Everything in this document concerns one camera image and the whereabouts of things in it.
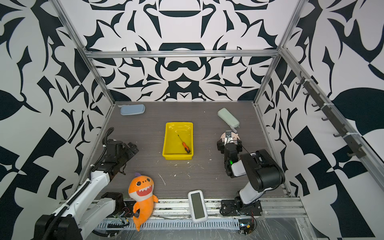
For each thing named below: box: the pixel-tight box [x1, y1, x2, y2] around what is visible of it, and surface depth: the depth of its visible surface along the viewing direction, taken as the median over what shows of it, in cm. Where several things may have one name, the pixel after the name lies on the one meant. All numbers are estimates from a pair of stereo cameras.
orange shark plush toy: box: [128, 172, 159, 232], surface depth 74 cm
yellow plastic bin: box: [162, 122, 194, 160], surface depth 98 cm
